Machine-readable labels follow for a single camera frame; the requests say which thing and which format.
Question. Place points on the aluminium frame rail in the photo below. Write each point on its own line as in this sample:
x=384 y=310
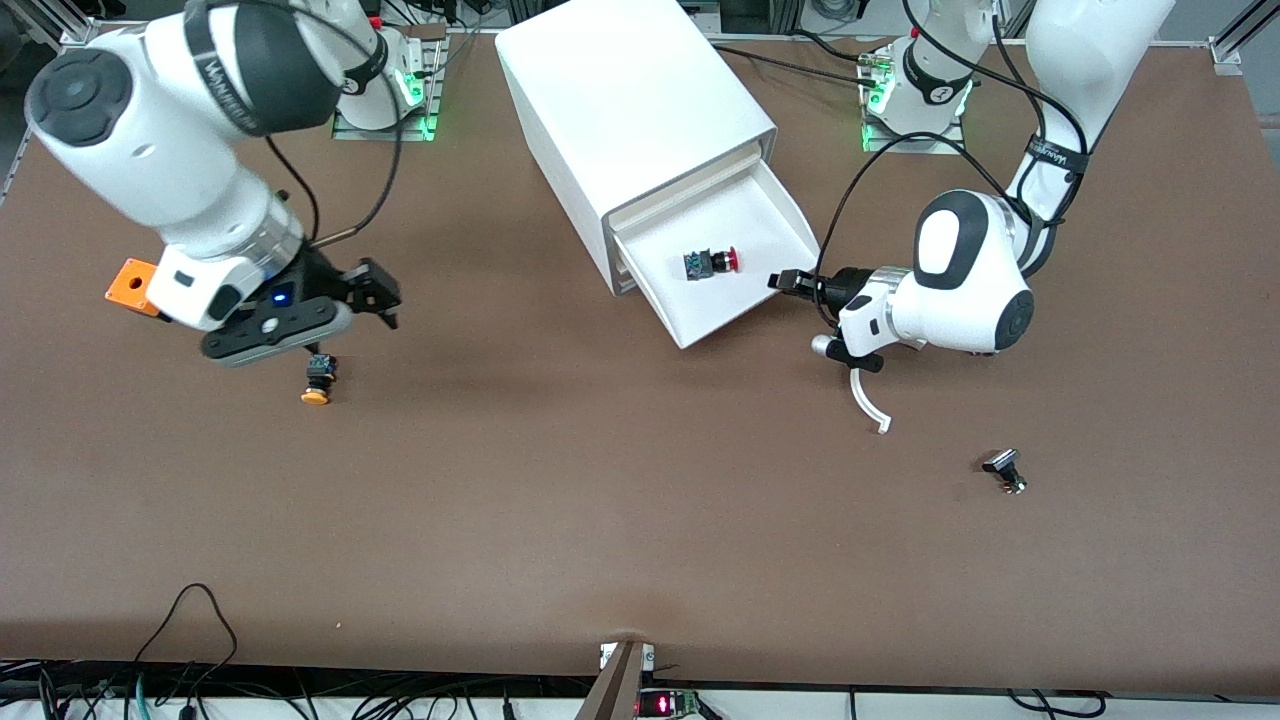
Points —
x=45 y=20

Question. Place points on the yellow push button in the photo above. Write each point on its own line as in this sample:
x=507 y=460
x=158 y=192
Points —
x=318 y=380

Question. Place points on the device with red display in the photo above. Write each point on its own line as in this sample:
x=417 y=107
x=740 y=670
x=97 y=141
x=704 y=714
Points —
x=665 y=705

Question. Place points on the cream cabinet drawer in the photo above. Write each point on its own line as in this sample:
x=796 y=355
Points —
x=625 y=262
x=745 y=225
x=630 y=283
x=690 y=184

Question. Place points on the white drawer cabinet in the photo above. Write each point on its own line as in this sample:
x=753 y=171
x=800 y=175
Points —
x=620 y=90

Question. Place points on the orange box with hole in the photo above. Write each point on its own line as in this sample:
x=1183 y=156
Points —
x=128 y=283

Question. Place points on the black headed switch part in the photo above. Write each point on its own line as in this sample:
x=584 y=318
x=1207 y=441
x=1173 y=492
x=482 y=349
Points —
x=1003 y=466

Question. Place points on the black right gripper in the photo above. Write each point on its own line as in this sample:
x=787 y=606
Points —
x=322 y=279

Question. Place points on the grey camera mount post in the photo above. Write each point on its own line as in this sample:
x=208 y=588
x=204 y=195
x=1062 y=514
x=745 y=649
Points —
x=620 y=690

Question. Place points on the red push button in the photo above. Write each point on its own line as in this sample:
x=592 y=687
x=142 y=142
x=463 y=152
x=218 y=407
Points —
x=722 y=262

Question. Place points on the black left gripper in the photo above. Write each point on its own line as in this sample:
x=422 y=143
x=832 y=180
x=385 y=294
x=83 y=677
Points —
x=833 y=287

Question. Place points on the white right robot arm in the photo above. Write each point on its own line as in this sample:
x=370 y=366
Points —
x=150 y=150

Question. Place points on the aluminium left arm base plate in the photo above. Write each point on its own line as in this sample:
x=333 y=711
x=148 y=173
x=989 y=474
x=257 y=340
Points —
x=915 y=146

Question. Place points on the white curved plastic piece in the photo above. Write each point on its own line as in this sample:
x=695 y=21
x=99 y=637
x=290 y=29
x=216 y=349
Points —
x=868 y=405

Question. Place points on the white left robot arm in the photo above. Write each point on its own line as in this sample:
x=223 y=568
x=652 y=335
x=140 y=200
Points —
x=975 y=280

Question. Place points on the aluminium right arm base plate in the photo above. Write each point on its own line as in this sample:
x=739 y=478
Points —
x=437 y=90

